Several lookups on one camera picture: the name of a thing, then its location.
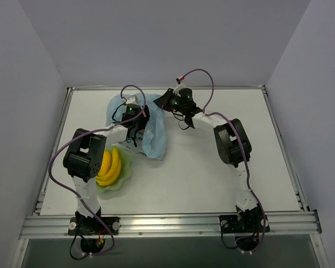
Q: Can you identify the green scalloped glass bowl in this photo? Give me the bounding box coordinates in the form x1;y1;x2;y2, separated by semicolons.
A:
96;146;132;193

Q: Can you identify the yellow fake banana bunch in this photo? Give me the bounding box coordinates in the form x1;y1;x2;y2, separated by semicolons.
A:
96;147;122;185

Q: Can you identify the aluminium table edge rail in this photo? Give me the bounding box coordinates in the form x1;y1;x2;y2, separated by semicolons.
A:
66;84;267;92

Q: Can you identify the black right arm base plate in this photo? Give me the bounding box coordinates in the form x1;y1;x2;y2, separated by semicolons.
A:
219;213;264;233

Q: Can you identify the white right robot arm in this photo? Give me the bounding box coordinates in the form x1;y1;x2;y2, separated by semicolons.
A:
154;88;268;234

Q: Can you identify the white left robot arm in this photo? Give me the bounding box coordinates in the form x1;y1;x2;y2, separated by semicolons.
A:
63;102;150;234

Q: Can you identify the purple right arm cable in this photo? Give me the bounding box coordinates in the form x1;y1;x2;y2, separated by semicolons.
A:
175;69;269;251

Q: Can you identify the front aluminium frame rail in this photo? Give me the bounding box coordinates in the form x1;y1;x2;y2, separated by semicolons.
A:
19;211;322;239

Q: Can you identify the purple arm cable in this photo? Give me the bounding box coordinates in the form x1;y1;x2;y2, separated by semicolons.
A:
49;84;146;255
175;69;269;251

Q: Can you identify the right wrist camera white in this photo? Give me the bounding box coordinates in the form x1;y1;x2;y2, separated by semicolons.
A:
173;76;186;95

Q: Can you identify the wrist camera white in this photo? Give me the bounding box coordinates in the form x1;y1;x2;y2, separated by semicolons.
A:
173;76;186;95
125;95;138;104

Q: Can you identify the yellow fake mango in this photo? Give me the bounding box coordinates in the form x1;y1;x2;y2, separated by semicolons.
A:
97;150;112;176

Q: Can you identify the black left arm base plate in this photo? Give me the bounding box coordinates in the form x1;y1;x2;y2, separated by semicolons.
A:
67;216;121;236

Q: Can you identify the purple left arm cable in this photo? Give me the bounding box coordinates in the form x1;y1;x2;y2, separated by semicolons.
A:
49;84;146;255

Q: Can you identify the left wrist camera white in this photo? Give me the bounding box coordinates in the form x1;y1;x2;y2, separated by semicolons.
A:
125;95;138;104

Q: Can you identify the light blue plastic bag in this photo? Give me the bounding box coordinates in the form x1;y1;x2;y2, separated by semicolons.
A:
106;93;167;160

